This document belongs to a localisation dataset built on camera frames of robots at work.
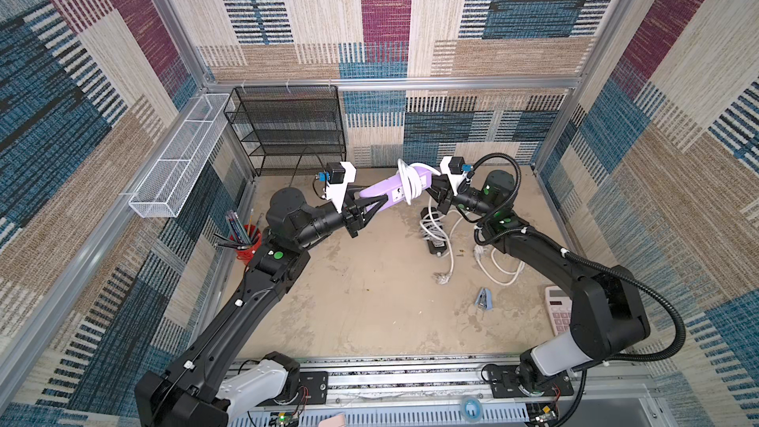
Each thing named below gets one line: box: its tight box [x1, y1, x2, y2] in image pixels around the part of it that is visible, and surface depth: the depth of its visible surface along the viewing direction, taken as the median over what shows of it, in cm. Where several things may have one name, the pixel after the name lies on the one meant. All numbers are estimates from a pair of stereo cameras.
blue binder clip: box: [474, 286, 494, 311], surface depth 87 cm
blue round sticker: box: [460, 397, 483, 424], surface depth 72 cm
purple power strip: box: [359, 170, 432, 212], surface depth 62 cm
